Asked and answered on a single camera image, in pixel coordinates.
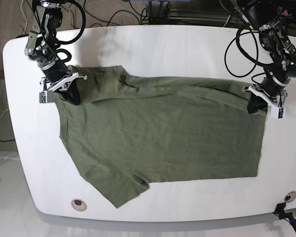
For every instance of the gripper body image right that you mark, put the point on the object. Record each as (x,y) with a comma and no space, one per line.
(271,90)

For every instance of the aluminium frame rail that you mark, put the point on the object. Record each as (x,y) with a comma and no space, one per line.
(190,12)

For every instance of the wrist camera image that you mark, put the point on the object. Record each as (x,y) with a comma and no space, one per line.
(278,112)
(46,97)

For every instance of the left table cable grommet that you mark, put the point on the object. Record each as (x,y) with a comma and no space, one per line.
(78,205)

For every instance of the right table cable grommet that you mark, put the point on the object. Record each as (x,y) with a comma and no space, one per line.
(291,196)

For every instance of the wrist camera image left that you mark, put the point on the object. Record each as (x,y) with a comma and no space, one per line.
(46,97)

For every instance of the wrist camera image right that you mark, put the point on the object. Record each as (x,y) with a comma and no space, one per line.
(278,112)

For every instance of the table cable grommet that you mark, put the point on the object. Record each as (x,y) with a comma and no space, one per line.
(78,205)
(291,196)

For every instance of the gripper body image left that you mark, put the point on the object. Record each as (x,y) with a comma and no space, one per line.
(62,80)

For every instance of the black clamp with cable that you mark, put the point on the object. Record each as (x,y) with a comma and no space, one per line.
(283,215)

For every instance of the olive green T-shirt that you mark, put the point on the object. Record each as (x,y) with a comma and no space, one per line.
(128,132)

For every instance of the black flat bar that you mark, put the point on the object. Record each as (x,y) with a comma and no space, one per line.
(21,36)

